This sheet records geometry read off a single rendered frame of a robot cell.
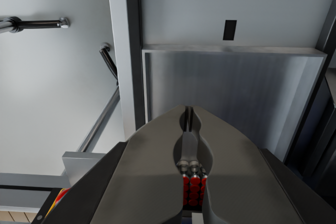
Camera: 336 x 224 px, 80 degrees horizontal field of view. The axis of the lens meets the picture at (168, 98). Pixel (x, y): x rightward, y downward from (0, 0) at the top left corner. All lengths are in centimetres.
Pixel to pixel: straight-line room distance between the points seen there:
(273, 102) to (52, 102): 148
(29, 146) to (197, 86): 182
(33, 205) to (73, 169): 12
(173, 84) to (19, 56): 135
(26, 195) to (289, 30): 65
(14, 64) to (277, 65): 154
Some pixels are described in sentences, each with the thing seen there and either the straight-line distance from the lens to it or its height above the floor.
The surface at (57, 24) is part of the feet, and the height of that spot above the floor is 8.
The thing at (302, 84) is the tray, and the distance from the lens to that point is 40.
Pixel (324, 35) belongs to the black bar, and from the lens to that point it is 38.
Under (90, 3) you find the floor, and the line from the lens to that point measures 130.
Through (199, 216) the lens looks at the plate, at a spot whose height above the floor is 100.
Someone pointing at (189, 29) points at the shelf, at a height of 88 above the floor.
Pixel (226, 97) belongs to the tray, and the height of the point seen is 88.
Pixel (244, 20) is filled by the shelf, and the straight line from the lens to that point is 34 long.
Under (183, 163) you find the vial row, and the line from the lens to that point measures 45.
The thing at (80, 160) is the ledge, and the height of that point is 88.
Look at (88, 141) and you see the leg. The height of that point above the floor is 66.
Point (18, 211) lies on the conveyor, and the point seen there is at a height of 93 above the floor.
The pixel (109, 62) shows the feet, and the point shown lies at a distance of 123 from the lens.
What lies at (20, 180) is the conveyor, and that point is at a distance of 69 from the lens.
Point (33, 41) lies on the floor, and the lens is 152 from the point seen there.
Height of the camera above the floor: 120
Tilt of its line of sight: 61 degrees down
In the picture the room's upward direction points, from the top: 174 degrees counter-clockwise
